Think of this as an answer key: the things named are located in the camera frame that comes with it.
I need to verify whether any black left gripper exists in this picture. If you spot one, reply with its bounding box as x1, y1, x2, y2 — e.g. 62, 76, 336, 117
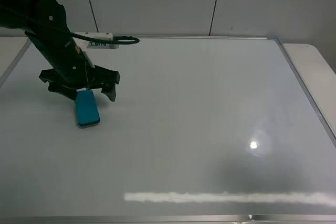
25, 32, 120, 102

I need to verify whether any teal whiteboard eraser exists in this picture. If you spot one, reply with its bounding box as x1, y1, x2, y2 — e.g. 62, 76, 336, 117
75, 90, 100, 128

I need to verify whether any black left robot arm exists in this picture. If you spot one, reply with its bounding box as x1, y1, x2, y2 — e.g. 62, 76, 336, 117
1, 0, 120, 101

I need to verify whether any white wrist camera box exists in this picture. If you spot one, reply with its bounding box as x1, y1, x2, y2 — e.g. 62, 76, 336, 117
72, 31, 119, 50

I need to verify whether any black left camera cable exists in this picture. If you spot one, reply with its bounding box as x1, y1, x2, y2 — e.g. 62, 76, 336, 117
0, 3, 140, 46

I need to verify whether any white board with aluminium frame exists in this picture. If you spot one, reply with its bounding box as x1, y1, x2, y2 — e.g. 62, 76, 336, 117
1, 37, 335, 223

